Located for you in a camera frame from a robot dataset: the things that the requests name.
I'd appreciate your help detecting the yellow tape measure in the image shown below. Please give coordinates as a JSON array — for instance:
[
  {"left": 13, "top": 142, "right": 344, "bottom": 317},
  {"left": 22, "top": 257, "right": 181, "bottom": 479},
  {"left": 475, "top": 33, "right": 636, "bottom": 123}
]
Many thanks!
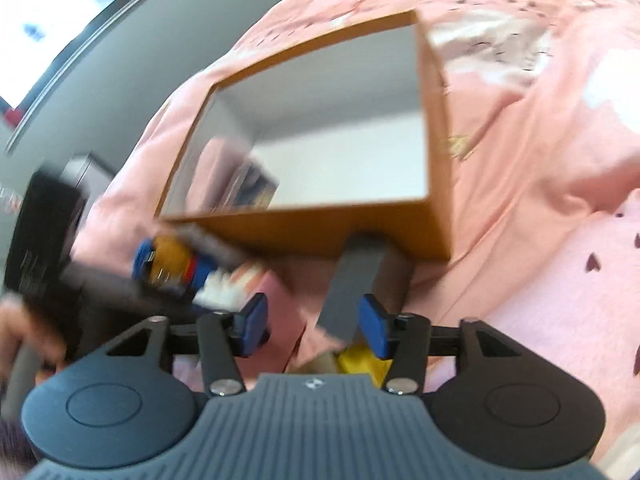
[{"left": 336, "top": 344, "right": 392, "bottom": 388}]

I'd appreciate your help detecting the grey rectangular box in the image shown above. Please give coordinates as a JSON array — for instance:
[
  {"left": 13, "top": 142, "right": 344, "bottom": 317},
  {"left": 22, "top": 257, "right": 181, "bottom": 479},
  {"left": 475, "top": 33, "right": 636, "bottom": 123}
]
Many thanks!
[{"left": 317, "top": 234, "right": 414, "bottom": 344}]

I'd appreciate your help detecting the blue yellow plush toy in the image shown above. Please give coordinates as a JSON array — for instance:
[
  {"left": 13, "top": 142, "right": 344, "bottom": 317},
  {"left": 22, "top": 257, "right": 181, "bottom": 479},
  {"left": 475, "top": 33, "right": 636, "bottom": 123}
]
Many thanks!
[{"left": 131, "top": 234, "right": 218, "bottom": 297}]

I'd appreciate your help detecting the person's left hand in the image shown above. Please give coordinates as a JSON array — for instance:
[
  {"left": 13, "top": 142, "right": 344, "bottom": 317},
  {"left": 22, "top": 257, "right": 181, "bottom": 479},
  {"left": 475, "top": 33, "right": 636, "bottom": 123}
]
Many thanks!
[{"left": 0, "top": 295, "right": 66, "bottom": 382}]

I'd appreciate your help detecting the pink plush toy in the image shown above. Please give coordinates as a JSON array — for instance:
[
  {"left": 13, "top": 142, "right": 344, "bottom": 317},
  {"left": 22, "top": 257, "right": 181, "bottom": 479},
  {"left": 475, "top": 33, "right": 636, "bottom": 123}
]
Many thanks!
[{"left": 186, "top": 138, "right": 247, "bottom": 212}]

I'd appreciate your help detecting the orange cardboard box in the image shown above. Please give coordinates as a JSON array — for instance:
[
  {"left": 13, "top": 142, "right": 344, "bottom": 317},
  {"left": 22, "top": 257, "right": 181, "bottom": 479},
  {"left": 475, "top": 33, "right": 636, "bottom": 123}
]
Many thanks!
[{"left": 155, "top": 10, "right": 452, "bottom": 260}]

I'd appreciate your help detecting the window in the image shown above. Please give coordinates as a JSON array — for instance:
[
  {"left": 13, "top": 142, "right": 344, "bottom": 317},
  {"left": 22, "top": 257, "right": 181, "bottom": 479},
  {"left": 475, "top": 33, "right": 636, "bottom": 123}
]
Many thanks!
[{"left": 1, "top": 0, "right": 130, "bottom": 113}]

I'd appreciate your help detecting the pink printed bed quilt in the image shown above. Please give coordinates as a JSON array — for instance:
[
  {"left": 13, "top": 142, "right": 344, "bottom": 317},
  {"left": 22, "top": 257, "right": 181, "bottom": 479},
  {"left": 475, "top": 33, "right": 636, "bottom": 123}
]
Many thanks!
[{"left": 73, "top": 0, "right": 639, "bottom": 456}]

